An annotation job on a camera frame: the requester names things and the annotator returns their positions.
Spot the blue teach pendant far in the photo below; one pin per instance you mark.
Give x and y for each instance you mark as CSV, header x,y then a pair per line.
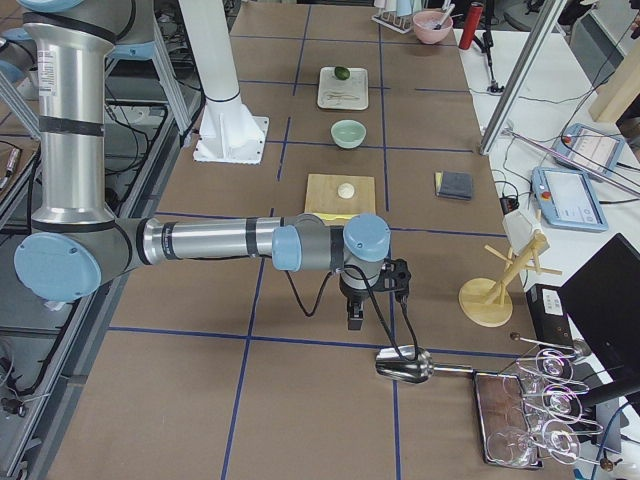
x,y
590,148

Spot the blue teach pendant near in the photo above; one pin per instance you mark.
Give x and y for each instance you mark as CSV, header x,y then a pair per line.
x,y
567,199

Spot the grey folded cloth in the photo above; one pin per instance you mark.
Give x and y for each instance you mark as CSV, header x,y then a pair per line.
x,y
457,185

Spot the wooden cutting board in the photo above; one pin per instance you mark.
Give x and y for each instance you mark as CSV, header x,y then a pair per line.
x,y
322,197

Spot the yellow sponge cloth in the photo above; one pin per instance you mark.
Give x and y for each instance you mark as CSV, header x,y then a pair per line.
x,y
439,176

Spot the pink bowl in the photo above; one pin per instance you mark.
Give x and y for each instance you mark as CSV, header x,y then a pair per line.
x,y
428,27

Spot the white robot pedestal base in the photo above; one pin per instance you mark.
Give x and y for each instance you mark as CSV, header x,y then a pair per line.
x,y
229,132

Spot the wooden cup tree stand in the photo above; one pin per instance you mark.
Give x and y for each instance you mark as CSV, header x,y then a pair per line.
x,y
486,302

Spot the red bottle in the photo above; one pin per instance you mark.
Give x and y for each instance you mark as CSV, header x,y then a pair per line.
x,y
471,23

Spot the metal scoop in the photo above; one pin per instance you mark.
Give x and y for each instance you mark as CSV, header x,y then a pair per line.
x,y
414,367

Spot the white dish rack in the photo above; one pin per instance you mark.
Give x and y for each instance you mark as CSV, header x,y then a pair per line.
x,y
396,15

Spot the yellow plastic knife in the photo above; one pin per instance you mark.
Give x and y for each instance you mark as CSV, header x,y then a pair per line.
x,y
325,217

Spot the white steamed bun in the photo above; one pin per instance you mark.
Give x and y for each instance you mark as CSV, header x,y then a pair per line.
x,y
346,190

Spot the white bear tray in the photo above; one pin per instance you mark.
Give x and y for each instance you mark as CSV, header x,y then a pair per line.
x,y
337,94

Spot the black monitor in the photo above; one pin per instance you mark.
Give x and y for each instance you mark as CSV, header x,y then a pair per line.
x,y
602,300

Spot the blue teach pendant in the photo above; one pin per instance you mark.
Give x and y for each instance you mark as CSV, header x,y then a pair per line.
x,y
590,148
567,199

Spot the aluminium frame post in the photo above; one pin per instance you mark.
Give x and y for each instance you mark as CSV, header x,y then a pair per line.
x,y
542,28

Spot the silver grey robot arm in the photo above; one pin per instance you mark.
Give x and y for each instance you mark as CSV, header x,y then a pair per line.
x,y
77,244

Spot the light green bowl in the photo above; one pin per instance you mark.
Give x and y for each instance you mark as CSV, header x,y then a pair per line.
x,y
348,133

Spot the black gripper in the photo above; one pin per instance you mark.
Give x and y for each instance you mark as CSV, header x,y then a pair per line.
x,y
354,295

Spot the wine glass rack tray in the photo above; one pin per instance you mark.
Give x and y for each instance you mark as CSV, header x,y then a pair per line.
x,y
533,409

